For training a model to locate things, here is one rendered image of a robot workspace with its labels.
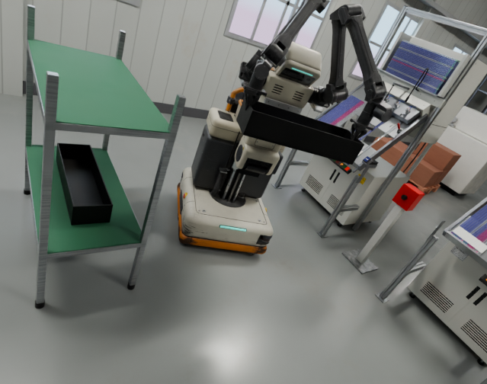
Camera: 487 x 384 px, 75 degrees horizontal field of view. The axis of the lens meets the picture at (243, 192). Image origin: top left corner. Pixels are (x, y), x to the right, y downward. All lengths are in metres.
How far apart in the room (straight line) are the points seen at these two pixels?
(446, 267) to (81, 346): 2.40
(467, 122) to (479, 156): 0.64
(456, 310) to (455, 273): 0.27
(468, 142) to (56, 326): 6.07
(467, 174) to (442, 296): 3.78
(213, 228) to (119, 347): 0.84
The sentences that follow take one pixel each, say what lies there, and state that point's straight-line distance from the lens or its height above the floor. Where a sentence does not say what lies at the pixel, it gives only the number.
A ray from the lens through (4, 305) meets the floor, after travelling 1.86.
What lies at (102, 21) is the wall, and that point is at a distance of 3.70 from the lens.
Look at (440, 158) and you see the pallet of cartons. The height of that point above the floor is 0.55.
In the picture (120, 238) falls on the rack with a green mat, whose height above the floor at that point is 0.35.
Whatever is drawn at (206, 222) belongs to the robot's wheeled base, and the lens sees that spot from 2.04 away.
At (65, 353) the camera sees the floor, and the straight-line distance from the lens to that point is 1.70.
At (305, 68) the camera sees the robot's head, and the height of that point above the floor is 1.30.
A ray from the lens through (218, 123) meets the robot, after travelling 2.05.
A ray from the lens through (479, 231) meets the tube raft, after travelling 2.50.
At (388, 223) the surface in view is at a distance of 2.77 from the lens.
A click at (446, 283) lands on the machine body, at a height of 0.31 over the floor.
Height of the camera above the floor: 1.48
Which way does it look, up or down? 29 degrees down
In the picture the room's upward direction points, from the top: 23 degrees clockwise
